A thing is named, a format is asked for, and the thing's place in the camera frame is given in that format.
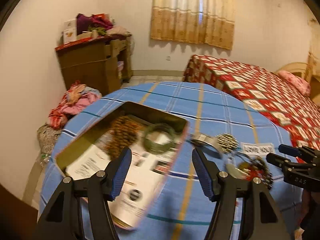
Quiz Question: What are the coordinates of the pile of clothes on cabinet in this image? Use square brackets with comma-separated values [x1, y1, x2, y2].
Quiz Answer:
[76, 14, 131, 36]

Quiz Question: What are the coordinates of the pink metal jewelry tin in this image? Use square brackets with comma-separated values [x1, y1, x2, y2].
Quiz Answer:
[55, 101, 188, 230]

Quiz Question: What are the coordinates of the white product box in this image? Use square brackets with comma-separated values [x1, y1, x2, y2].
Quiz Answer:
[63, 18, 77, 44]

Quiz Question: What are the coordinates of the brown wooden bead necklace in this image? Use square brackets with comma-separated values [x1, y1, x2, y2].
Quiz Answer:
[105, 114, 144, 159]

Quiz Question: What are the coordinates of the pile of clothes on floor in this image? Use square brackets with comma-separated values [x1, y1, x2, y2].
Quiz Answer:
[37, 81, 102, 156]

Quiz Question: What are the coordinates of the brown cardboard cabinet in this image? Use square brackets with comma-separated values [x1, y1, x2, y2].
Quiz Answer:
[55, 35, 132, 95]

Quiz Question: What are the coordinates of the silver metal watch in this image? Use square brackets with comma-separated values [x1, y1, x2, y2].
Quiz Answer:
[189, 133, 223, 154]

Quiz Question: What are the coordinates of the red patterned bed quilt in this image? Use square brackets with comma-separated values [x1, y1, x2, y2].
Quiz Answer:
[183, 55, 319, 149]

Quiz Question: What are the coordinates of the gold bead bracelet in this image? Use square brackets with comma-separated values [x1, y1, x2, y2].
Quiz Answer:
[215, 132, 239, 155]

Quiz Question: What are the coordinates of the pink pillow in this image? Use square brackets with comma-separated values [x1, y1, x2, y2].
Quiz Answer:
[277, 70, 311, 96]

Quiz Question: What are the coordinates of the red tassel pendant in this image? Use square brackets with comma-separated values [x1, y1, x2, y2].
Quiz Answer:
[225, 151, 273, 191]

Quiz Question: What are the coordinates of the green jade bangle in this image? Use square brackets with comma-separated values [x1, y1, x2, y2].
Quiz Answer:
[142, 123, 176, 154]

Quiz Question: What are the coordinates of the blue plaid tablecloth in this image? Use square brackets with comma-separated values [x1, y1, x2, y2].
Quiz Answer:
[53, 82, 291, 239]

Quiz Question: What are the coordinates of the wooden headboard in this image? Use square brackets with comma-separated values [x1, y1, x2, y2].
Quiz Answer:
[274, 62, 308, 79]

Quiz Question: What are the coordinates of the white printed paper insert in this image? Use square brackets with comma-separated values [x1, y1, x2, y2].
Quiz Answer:
[65, 132, 181, 230]

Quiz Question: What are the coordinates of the beige window curtain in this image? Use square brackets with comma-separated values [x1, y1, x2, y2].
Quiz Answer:
[150, 0, 235, 50]

